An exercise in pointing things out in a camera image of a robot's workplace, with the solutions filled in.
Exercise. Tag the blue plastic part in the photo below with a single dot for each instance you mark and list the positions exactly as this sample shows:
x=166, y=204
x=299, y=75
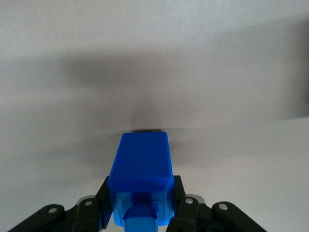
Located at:
x=142, y=157

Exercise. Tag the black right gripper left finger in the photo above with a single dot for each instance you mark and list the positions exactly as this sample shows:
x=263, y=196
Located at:
x=79, y=217

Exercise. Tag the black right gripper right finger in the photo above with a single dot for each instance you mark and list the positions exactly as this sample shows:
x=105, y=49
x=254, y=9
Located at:
x=193, y=217

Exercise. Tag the paper table cover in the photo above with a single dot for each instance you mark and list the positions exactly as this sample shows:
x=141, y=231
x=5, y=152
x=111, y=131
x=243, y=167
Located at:
x=154, y=48

